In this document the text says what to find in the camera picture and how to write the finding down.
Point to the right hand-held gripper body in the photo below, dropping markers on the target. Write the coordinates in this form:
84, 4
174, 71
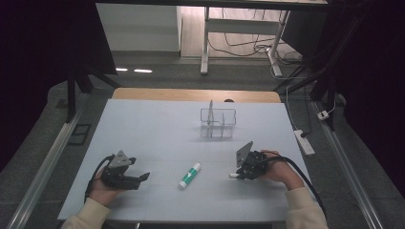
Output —
253, 163

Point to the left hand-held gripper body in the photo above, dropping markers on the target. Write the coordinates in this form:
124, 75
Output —
116, 173

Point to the clear acrylic pen organizer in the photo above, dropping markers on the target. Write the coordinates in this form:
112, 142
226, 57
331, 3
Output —
227, 133

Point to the green and white glue stick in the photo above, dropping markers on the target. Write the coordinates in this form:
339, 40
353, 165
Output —
190, 175

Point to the thin white pen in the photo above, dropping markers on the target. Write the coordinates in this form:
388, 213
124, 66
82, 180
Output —
210, 109

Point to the person's left hand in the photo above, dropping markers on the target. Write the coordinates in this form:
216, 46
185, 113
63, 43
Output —
103, 194

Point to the person's right hand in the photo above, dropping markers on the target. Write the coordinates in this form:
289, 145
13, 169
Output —
281, 173

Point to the pale blue table mat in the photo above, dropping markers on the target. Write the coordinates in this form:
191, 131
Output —
153, 127

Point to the white power strip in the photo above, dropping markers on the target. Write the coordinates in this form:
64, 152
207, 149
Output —
304, 143

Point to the black metal stand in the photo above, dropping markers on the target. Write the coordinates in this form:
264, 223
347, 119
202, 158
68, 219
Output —
73, 92
321, 79

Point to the white cabinet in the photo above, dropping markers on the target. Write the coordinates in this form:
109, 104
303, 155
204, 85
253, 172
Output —
137, 28

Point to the black rectangular floor frame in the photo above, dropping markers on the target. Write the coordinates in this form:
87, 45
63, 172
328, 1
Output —
79, 134

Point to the aluminium floor rail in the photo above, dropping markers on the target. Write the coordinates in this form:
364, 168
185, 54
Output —
47, 162
350, 171

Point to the white desk frame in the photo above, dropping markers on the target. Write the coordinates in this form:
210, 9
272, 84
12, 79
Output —
237, 26

